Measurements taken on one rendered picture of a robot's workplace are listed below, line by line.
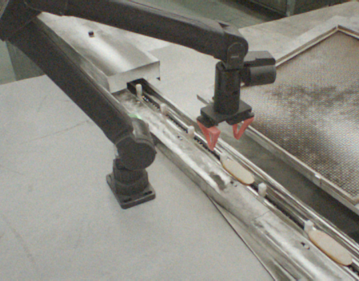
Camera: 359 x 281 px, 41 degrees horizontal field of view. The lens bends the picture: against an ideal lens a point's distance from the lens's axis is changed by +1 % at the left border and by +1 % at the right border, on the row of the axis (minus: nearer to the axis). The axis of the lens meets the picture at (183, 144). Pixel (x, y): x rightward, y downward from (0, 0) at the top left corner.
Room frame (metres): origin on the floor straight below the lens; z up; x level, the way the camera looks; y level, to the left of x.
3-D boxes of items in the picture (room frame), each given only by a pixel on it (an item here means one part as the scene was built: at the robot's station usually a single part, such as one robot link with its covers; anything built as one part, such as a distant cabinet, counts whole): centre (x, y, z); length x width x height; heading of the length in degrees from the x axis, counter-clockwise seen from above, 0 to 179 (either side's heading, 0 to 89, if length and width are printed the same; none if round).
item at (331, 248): (0.62, -0.28, 0.86); 0.10 x 0.04 x 0.01; 33
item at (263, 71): (0.90, -0.14, 1.12); 0.11 x 0.09 x 0.12; 102
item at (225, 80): (0.89, -0.11, 1.09); 0.07 x 0.06 x 0.07; 102
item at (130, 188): (0.84, 0.13, 0.86); 0.12 x 0.09 x 0.08; 25
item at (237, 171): (0.85, -0.13, 0.86); 0.10 x 0.04 x 0.01; 33
